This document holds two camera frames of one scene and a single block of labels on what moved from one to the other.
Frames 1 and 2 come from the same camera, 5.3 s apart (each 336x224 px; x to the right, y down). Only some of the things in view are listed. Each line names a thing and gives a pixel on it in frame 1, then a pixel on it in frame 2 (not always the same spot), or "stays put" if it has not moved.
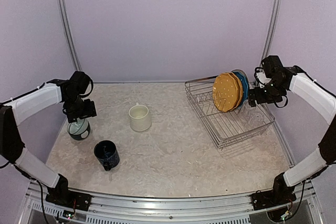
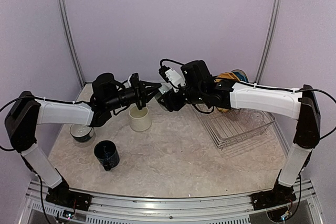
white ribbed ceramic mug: x=139 y=117 stays put
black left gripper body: x=77 y=108 to x=139 y=98
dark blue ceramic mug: x=106 y=151 stays put
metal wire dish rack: x=227 y=127 stays put
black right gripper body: x=272 y=94 to x=171 y=99
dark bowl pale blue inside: x=79 y=130 to x=156 y=97
